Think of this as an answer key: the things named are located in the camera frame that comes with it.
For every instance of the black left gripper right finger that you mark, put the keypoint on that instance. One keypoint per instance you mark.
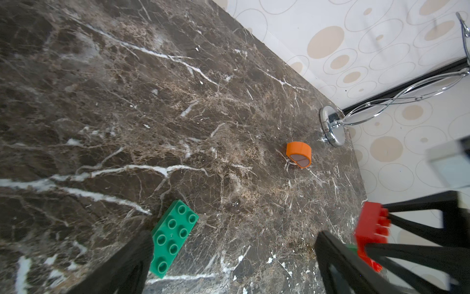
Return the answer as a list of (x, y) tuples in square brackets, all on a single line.
[(341, 269)]

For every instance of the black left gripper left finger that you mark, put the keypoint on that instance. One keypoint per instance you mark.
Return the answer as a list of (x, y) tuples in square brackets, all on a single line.
[(123, 273)]

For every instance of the red long lego brick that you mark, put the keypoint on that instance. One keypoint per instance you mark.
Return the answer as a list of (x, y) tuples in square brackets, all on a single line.
[(372, 228)]

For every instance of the green square lego brick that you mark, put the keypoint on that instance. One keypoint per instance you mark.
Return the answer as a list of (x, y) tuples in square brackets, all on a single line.
[(352, 247)]

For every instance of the green long lego brick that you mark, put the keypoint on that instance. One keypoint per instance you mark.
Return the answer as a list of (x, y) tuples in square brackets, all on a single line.
[(169, 235)]

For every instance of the chrome jewelry stand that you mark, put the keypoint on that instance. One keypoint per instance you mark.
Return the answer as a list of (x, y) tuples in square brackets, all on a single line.
[(334, 126)]

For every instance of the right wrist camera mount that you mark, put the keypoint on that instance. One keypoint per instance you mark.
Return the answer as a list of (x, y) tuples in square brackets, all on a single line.
[(451, 162)]

